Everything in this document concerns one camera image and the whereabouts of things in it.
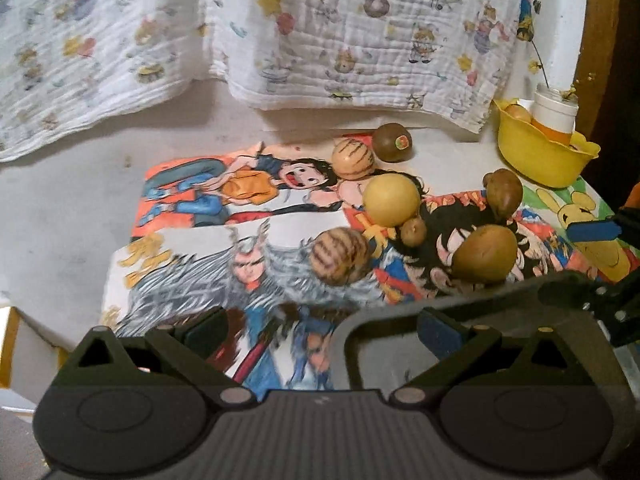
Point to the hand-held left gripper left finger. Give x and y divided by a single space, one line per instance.
207 334

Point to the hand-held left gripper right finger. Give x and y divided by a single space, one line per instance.
440 332

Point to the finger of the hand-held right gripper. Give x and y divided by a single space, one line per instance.
607 305
592 231

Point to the small striped pepino melon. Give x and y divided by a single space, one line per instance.
352 159

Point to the round brown fruit with sticker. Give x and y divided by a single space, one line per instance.
392 142

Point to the yellow bear poster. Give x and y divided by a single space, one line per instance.
575 205

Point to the dark grey tray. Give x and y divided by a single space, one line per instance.
395 310

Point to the olive green pear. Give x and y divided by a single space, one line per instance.
485 252

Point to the yellow plastic bowl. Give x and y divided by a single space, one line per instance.
537 155

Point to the cartoon character poster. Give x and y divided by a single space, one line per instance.
210 240

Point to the brown pear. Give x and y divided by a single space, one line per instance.
504 192

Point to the small brown kiwi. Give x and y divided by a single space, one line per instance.
413 231

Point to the white and orange jar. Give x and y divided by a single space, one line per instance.
554 112

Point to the large striped pepino melon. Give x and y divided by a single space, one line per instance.
337 256

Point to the round yellow fruit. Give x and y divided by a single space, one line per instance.
391 199

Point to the twig with yellow flowers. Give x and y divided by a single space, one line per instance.
540 65

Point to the white printed blanket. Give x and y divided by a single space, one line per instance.
300 35

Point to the brown wooden frame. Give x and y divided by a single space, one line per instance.
600 35

